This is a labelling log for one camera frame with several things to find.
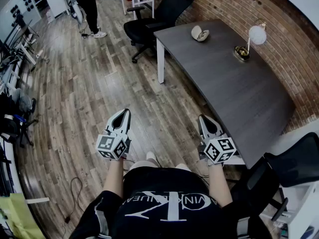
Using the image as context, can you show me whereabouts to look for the gold lamp with white shade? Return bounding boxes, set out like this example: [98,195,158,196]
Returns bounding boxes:
[233,18,268,63]

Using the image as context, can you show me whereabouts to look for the yellow-green bag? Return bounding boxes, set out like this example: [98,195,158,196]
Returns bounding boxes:
[0,192,47,239]

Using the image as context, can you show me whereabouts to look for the person's left forearm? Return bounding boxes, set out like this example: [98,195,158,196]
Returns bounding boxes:
[101,157,126,202]

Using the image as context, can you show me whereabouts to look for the black high-back office chair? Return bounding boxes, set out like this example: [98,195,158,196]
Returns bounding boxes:
[123,0,195,64]

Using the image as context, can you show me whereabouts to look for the group of black hung headsets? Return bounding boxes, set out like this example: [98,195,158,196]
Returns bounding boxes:
[9,0,36,26]

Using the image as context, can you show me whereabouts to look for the black cable with adapter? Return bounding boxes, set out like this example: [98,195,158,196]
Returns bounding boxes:
[78,21,92,38]

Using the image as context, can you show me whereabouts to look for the person's right forearm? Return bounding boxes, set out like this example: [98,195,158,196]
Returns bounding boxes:
[207,163,234,208]

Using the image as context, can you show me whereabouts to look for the person's black printed shirt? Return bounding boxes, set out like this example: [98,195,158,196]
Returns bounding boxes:
[69,166,273,239]

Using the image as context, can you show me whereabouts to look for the person's legs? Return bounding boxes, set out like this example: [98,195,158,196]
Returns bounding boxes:
[128,151,192,172]

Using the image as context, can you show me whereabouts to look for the grey cloth bundle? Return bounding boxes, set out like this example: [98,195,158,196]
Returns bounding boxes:
[11,88,37,114]

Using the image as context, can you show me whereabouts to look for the white equipment stand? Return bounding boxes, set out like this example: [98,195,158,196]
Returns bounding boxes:
[63,0,85,24]

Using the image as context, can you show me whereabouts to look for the black mesh office chair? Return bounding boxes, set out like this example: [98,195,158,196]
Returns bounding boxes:
[230,131,319,224]

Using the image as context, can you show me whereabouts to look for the white table leg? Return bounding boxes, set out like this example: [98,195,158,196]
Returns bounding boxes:
[156,37,166,85]

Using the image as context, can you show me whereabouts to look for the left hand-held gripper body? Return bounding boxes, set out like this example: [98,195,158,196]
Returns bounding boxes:
[96,128,132,161]

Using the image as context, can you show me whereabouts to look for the white shelf unit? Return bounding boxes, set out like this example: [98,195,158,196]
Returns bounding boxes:
[259,181,319,239]

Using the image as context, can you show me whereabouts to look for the black backpack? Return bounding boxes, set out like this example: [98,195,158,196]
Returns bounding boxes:
[0,93,19,140]

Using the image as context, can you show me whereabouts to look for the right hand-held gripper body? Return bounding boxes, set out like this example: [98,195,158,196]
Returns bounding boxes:
[198,131,241,168]

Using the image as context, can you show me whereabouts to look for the black floor cable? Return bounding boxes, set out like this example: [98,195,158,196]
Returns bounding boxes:
[63,176,86,224]

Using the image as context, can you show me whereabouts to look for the long white desk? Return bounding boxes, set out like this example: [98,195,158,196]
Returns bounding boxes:
[0,42,40,95]

